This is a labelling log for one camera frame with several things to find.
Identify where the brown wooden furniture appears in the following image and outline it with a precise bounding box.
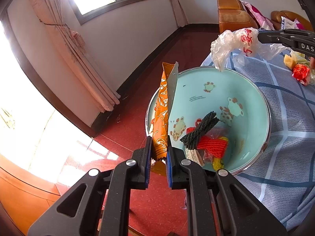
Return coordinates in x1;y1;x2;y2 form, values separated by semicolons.
0;152;61;234

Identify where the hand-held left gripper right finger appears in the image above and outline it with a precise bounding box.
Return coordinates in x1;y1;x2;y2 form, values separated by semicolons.
165;139;288;236

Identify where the white packet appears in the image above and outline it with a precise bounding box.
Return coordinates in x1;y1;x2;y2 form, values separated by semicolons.
184;149;206;166

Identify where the red foil wrapper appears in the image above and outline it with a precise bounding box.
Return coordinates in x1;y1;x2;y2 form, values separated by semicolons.
292;64;311;83

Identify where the small red clip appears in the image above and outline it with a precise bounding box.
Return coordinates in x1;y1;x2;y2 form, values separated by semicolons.
186;119;203;135

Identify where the red net bag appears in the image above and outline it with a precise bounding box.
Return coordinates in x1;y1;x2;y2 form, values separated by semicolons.
197;136;229;159

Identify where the yellow and white plastic bag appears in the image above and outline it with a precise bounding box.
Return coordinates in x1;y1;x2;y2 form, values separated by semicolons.
292;50;315;65

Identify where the brown leather armchair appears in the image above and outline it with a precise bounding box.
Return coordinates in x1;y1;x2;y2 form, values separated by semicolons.
216;0;259;35

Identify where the blue plaid tablecloth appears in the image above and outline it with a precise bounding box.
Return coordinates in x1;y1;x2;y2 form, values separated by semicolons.
200;47;315;233

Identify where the orange snack packet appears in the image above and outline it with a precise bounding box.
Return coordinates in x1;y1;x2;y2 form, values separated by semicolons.
151;61;179;176

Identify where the dark rope bundle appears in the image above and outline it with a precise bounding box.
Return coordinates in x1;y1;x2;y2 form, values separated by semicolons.
180;111;220;150

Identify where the long pale patterned curtain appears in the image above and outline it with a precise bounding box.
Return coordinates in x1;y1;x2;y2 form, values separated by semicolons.
25;0;121;113

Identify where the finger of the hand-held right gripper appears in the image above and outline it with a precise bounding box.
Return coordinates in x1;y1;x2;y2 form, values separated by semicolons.
257;29;315;38
258;33;296;48

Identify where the mint green cartoon-print bin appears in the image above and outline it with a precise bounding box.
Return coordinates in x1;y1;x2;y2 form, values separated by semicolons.
145;66;271;176

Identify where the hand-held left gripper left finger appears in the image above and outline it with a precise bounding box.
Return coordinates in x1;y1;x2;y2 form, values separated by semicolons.
28;135;153;236

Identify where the clear plastic bag red print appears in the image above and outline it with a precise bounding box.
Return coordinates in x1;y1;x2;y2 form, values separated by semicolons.
210;28;286;73

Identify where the yellow net bag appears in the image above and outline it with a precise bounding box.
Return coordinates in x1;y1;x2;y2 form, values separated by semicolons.
212;157;224;171

